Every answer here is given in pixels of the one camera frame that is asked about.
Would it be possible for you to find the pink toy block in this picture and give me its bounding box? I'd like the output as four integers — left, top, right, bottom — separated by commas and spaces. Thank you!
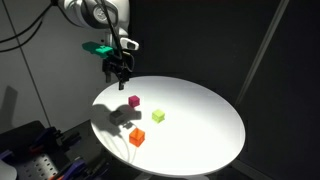
128, 94, 141, 108

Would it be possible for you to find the purple black clamp red tip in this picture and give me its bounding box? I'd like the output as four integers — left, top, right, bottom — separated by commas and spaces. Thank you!
28, 126, 83, 154

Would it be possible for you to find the lime green toy block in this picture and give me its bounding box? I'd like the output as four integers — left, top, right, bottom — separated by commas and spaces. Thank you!
151, 108, 166, 124

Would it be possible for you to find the white rounded object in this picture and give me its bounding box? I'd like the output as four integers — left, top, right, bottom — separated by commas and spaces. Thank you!
0, 159, 18, 180

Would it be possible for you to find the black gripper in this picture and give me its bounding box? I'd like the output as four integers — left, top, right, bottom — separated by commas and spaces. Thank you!
101, 49, 135, 91

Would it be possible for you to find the purple black clamp orange tip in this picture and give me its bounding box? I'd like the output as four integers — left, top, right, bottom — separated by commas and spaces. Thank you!
49, 156, 111, 180

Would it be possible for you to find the black perforated board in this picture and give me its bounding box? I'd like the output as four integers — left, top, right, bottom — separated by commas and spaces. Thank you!
0, 119, 111, 180

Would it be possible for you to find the grey toy block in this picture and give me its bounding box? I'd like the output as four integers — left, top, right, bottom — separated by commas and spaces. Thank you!
109, 110, 125, 126

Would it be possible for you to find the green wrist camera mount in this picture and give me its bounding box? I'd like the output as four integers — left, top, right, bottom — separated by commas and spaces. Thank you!
82, 40, 115, 60

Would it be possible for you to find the grey metal wall strip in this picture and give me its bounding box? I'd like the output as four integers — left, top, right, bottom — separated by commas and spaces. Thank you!
234, 0, 290, 108

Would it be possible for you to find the orange toy block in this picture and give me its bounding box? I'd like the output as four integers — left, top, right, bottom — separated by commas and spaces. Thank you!
128, 127, 146, 148

